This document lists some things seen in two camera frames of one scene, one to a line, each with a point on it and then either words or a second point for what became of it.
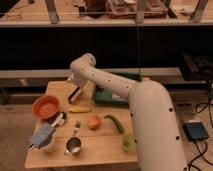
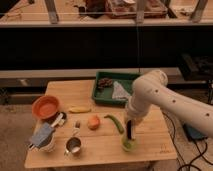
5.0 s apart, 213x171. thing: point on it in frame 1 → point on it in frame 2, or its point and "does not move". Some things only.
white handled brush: (59, 120) does not move
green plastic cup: (128, 143) does not move
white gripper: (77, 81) → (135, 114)
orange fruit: (94, 123) does not move
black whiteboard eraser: (74, 92) → (129, 129)
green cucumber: (116, 123) does not move
